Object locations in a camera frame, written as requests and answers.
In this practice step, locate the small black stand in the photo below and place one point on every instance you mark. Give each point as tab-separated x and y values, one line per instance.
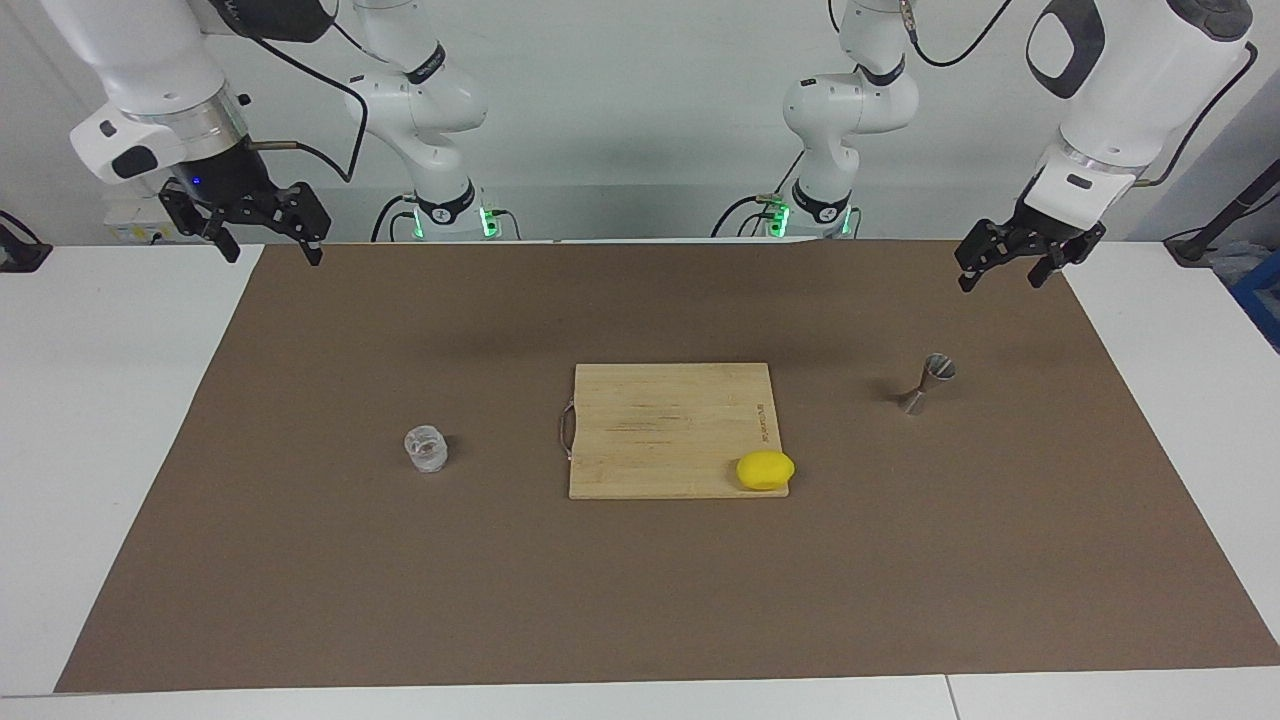
20	250

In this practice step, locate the wooden cutting board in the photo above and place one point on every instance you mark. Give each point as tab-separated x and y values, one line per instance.
660	430

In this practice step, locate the brown table mat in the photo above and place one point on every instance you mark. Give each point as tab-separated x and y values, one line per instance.
400	600

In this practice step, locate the blue crate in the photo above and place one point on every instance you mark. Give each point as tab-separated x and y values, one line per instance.
1262	300

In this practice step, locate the white power strip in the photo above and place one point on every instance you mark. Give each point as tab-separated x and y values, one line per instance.
135	225

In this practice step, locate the yellow lemon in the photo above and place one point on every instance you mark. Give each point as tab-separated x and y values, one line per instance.
765	470

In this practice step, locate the clear glass cup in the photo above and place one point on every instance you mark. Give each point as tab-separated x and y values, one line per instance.
427	450

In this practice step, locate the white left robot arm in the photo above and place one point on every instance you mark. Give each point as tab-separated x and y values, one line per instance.
1130	80

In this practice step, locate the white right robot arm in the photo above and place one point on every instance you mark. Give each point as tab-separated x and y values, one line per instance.
140	50

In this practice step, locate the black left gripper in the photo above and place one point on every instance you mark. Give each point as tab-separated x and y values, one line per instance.
1060	235

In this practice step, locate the black tripod stand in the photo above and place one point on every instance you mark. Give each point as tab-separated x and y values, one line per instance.
1215	225

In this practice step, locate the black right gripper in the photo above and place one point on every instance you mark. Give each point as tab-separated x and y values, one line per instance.
225	185

